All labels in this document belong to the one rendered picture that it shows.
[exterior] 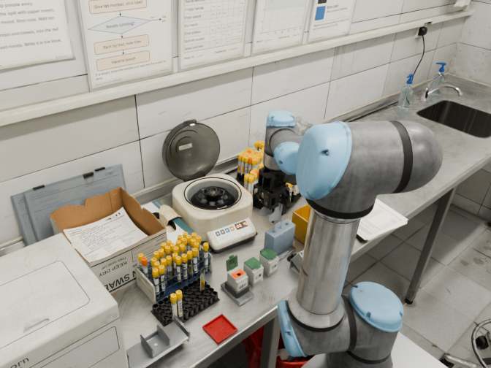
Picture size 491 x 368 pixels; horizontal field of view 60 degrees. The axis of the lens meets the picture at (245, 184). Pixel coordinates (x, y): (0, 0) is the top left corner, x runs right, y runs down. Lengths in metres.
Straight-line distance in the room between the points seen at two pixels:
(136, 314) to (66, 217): 0.40
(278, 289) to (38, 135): 0.83
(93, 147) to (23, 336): 0.73
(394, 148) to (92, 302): 0.62
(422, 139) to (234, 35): 1.07
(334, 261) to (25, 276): 0.62
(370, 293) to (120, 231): 0.81
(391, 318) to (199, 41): 1.06
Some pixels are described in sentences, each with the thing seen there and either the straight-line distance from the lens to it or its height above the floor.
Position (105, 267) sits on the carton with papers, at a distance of 1.24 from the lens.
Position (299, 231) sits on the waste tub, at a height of 0.92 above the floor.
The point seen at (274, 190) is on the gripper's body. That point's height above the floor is 1.16.
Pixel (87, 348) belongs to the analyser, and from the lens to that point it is 0.94.
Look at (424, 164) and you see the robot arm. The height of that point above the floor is 1.52.
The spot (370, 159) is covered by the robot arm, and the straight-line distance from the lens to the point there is 0.64.
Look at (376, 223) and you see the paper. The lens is 1.62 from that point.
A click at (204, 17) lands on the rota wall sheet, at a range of 1.53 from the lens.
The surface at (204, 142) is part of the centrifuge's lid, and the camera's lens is 1.60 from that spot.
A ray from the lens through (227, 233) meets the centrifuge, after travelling 1.42.
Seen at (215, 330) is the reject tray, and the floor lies 0.88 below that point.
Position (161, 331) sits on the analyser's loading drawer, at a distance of 1.13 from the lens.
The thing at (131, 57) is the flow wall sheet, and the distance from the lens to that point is 1.41.
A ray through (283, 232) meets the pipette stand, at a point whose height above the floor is 0.97.
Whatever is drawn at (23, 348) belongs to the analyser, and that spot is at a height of 1.17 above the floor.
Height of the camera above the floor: 1.83
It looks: 33 degrees down
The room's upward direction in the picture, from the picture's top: 3 degrees clockwise
